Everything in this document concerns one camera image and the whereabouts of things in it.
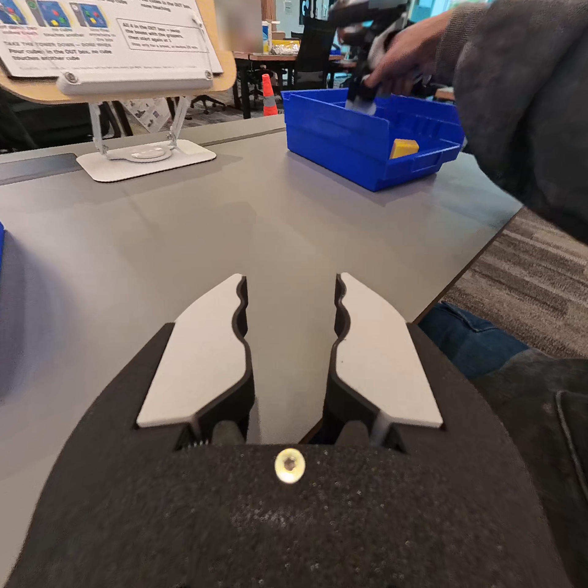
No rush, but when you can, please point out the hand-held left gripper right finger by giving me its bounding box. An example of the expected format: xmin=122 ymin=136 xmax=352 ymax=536
xmin=322 ymin=272 xmax=444 ymax=445

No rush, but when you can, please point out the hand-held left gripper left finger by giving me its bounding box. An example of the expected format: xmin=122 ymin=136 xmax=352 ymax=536
xmin=136 ymin=273 xmax=255 ymax=444

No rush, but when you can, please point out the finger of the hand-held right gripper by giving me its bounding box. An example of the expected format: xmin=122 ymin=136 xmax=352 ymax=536
xmin=345 ymin=86 xmax=378 ymax=116

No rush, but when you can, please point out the grey desk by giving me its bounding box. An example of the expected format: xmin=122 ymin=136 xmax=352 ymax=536
xmin=0 ymin=115 xmax=524 ymax=570

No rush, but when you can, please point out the person's right hand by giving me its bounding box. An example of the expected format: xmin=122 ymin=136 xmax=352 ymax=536
xmin=367 ymin=11 xmax=454 ymax=96

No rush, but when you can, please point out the black office chair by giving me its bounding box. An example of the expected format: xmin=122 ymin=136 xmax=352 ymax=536
xmin=294 ymin=18 xmax=337 ymax=90

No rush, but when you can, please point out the orange traffic cone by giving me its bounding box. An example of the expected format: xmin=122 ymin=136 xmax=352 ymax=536
xmin=262 ymin=73 xmax=279 ymax=117

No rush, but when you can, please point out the brown table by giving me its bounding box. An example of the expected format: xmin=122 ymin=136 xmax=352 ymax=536
xmin=232 ymin=51 xmax=345 ymax=120

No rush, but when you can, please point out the wooden document stand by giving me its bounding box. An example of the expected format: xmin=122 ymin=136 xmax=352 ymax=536
xmin=0 ymin=0 xmax=237 ymax=183

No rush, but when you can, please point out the person's grey hoodie torso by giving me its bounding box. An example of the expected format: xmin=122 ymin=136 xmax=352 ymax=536
xmin=473 ymin=349 xmax=588 ymax=588

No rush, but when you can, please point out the printed instruction poster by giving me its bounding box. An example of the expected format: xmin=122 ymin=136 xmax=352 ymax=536
xmin=122 ymin=99 xmax=171 ymax=131

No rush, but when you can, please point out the printed instruction sheet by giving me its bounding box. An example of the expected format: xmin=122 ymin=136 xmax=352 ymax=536
xmin=0 ymin=0 xmax=224 ymax=79

